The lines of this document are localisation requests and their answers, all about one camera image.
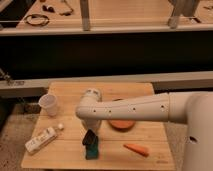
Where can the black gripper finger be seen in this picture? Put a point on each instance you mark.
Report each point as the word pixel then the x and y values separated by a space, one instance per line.
pixel 89 138

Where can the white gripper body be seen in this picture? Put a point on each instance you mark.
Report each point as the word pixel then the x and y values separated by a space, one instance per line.
pixel 90 99

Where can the teal green eraser block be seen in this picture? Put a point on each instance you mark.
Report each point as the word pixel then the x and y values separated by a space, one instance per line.
pixel 92 151

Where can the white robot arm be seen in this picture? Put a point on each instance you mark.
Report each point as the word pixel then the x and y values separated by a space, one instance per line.
pixel 192 108

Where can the orange round plate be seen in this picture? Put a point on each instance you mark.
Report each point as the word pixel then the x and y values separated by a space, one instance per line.
pixel 121 125

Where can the small white ball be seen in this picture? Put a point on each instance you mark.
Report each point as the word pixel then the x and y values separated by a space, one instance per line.
pixel 60 126

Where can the clear plastic cup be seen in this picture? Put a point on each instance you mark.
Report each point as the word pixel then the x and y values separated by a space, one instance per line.
pixel 48 102

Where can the orange carrot toy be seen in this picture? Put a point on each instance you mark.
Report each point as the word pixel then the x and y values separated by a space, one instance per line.
pixel 138 149

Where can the dark glasses on bench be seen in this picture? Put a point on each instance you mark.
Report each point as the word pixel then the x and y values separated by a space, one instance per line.
pixel 48 8

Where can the grey metal post left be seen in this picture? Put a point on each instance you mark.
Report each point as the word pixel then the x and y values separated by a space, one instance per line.
pixel 84 6

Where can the grey metal post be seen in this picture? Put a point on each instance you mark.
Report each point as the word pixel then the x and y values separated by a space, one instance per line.
pixel 84 6
pixel 187 8

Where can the grey metal post right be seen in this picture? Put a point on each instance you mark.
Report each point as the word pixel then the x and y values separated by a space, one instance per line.
pixel 187 8

